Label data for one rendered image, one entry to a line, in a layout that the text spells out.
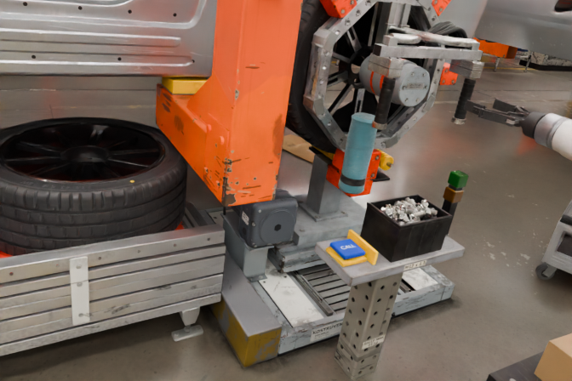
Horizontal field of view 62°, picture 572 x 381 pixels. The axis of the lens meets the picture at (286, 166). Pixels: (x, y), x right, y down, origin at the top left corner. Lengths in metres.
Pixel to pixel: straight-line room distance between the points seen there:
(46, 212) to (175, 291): 0.43
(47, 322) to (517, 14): 3.65
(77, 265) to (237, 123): 0.55
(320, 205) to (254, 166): 0.68
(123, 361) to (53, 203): 0.52
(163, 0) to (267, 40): 0.55
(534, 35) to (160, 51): 3.03
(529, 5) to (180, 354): 3.41
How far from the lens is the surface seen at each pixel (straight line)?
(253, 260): 1.74
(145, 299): 1.49
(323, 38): 1.47
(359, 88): 1.74
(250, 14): 1.15
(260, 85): 1.21
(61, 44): 1.59
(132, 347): 1.64
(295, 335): 1.60
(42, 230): 1.47
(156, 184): 1.47
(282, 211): 1.61
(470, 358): 1.86
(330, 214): 1.95
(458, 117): 1.64
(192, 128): 1.48
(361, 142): 1.51
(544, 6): 4.04
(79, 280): 1.39
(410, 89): 1.54
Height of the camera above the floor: 1.15
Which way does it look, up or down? 23 degrees down
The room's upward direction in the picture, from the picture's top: 8 degrees clockwise
